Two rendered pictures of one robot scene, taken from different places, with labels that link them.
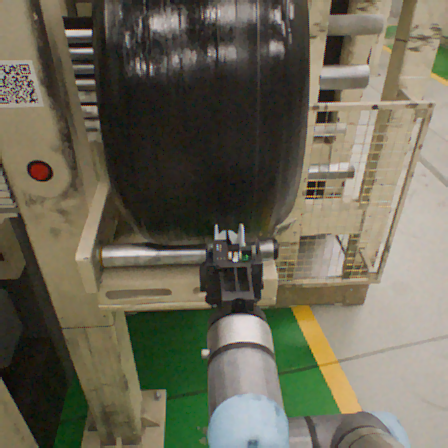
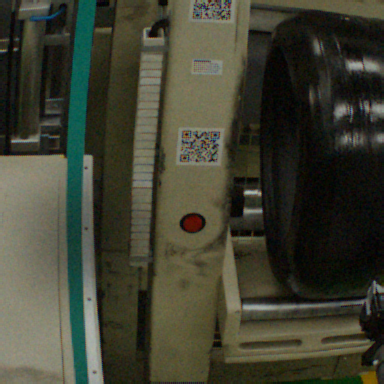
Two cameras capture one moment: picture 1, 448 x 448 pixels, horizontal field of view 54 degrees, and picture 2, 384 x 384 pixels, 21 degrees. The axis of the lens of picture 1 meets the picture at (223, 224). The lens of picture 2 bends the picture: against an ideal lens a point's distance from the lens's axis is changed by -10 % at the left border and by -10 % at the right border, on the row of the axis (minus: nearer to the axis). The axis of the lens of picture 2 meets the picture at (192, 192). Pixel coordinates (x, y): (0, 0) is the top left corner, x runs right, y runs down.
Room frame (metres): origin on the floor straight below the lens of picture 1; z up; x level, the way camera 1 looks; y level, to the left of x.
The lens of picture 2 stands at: (-0.92, 0.45, 2.28)
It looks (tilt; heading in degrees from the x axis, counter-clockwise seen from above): 36 degrees down; 356
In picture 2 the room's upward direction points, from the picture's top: 5 degrees clockwise
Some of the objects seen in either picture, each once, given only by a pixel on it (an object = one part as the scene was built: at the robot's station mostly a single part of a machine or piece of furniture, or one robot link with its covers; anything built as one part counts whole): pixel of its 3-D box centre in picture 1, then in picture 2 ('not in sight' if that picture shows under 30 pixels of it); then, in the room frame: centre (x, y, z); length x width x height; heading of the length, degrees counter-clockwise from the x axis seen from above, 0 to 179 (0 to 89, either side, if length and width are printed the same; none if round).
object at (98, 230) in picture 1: (105, 213); (223, 263); (0.78, 0.26, 0.90); 0.40 x 0.03 x 0.10; 3
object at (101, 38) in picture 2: not in sight; (97, 147); (1.58, 0.53, 0.61); 0.33 x 0.06 x 0.86; 3
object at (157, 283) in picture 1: (187, 276); (313, 328); (0.65, 0.07, 0.84); 0.36 x 0.09 x 0.06; 93
